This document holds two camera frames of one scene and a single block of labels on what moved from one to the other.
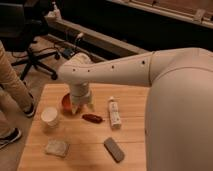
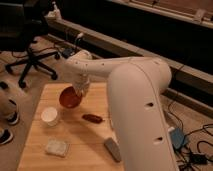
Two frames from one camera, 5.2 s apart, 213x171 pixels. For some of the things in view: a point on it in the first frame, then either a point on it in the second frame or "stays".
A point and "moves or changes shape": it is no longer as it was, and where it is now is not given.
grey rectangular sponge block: x=114 y=149 stays
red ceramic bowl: x=67 y=104 moves or changes shape
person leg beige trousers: x=12 y=84 → x=5 y=96
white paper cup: x=49 y=115 stays
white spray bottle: x=55 y=13 stays
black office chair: x=17 y=34 stays
